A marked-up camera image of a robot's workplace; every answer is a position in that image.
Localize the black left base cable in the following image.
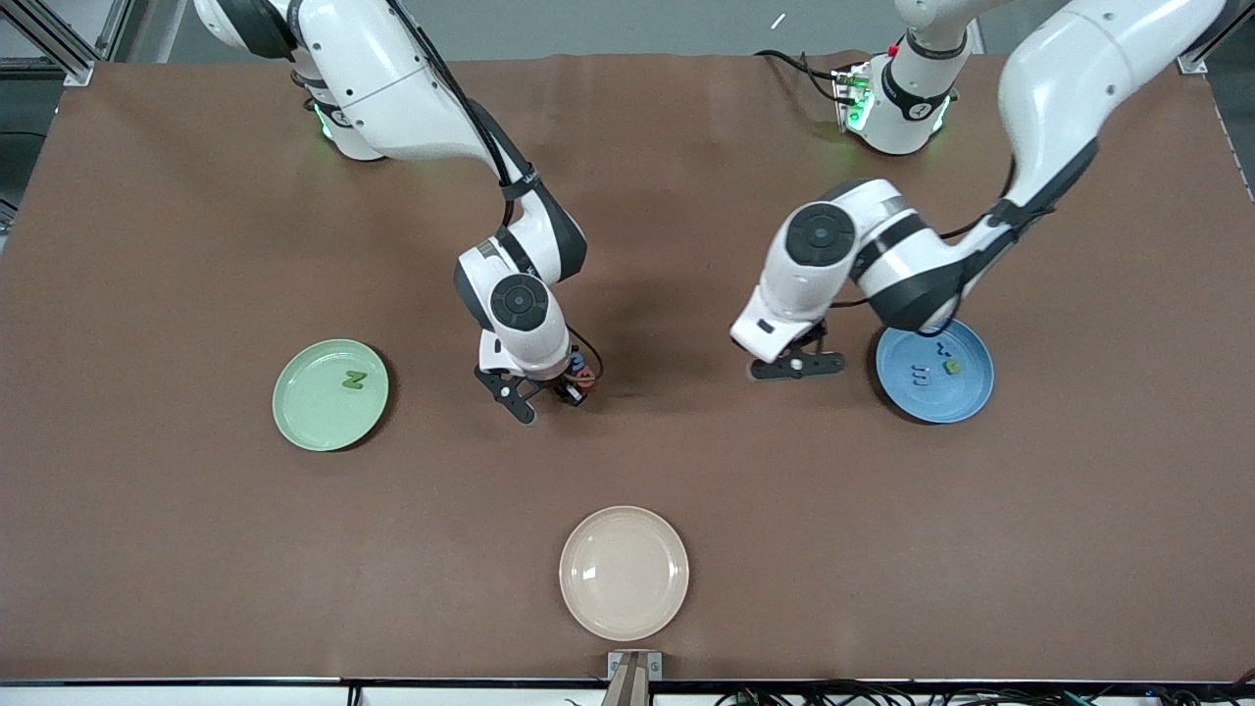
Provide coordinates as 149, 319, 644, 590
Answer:
753, 49, 854, 104

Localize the grey aluminium frame profile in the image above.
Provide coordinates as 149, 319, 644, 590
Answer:
1180, 0, 1255, 76
0, 0, 133, 87

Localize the beige plate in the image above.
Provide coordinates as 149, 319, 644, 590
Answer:
558, 505, 690, 643

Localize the green plate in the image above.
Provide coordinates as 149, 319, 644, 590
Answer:
272, 338, 391, 453

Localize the grey camera pole bracket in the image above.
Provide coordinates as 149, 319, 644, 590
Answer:
600, 650, 664, 706

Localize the brown table mat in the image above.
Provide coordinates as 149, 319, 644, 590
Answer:
0, 51, 1255, 682

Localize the blue plate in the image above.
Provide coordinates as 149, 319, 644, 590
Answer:
875, 316, 996, 426

